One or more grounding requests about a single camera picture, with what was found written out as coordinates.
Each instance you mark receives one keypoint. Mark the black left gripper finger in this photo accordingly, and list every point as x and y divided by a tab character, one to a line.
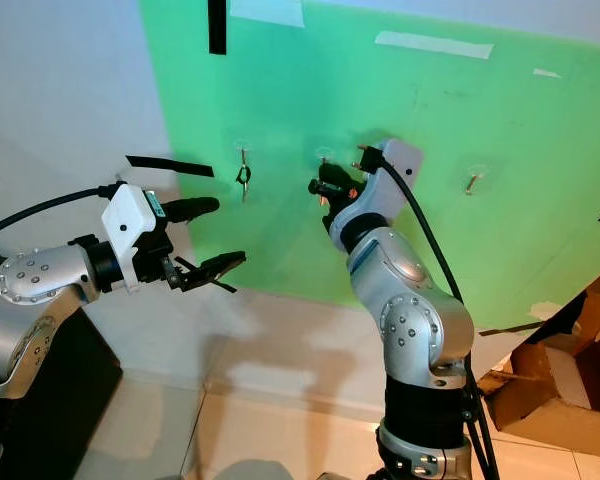
192	208
212	268

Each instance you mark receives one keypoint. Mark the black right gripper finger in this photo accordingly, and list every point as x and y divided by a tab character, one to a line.
323	188
335	172

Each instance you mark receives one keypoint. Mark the orange key set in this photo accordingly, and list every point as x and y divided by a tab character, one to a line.
324	201

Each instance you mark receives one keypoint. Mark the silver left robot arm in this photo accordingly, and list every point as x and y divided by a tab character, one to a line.
30	330

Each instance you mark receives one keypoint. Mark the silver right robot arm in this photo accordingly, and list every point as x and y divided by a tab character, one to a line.
420	310

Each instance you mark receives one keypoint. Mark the clear adhesive metal hook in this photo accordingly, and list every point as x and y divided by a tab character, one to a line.
473	182
243	152
325	152

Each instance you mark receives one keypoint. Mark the short black tape strip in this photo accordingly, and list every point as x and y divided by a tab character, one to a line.
224	286

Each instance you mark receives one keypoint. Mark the black carabiner key set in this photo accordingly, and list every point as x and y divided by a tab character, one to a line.
243	180

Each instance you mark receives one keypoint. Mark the green paper backdrop sheet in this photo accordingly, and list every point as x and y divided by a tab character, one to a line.
340	90

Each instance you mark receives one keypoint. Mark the long white tape strip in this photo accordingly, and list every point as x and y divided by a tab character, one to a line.
435	44

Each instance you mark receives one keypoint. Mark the wide white tape piece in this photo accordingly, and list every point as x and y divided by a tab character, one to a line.
265	12

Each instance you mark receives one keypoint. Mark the thin black tape strip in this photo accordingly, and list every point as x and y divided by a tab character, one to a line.
515	328

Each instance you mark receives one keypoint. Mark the brown cardboard box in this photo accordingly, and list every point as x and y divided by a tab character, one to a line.
560	400

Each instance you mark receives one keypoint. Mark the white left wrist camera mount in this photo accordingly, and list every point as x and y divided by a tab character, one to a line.
130	220

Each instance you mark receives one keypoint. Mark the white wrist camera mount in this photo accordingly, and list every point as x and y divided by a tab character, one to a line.
130	220
400	160

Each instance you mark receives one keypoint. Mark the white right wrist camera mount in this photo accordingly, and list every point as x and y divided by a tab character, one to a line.
400	160

